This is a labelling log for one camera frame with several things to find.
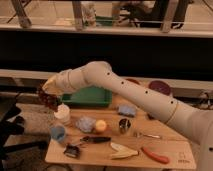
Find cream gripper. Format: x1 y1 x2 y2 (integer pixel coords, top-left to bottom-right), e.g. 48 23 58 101
42 76 62 95

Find dark red grape bunch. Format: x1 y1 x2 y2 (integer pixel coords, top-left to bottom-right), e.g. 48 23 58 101
37 85 59 112

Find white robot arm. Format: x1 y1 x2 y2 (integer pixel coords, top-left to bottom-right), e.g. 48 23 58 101
42 61 213 171

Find white paper cup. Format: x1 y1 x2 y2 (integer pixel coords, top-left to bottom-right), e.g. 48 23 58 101
54 104 70 125

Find blue plastic cup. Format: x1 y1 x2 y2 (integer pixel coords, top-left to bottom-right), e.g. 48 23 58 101
50 126 66 143

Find metal cup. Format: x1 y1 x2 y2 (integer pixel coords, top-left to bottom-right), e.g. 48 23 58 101
119 118 131 134

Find green plastic tray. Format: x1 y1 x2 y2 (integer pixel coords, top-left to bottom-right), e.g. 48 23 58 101
60 86 112 107

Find crumpled blue-grey cloth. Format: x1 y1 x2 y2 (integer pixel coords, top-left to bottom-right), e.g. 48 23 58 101
75 116 96 133

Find black chair base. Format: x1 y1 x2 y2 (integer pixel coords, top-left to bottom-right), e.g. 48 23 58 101
0 104 47 171

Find small orange fruit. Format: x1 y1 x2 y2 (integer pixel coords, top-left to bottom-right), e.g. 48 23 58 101
95 120 107 133

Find black binder clip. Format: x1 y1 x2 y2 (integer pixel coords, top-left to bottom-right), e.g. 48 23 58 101
64 145 80 158

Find red bowl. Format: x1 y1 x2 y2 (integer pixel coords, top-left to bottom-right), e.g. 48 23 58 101
126 78 140 85

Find blue sponge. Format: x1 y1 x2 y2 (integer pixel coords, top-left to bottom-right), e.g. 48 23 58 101
118 105 136 117

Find metal spoon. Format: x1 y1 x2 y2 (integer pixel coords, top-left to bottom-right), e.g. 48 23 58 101
133 132 162 139

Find black rectangular block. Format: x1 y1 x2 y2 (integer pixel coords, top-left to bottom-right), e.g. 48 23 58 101
147 113 155 120

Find purple bowl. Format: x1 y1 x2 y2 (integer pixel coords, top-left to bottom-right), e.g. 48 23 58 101
148 80 171 95

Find red sausage toy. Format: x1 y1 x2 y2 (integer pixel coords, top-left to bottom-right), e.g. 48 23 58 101
141 147 170 164

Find black handled tool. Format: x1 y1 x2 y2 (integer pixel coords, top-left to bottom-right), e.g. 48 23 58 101
80 136 111 144

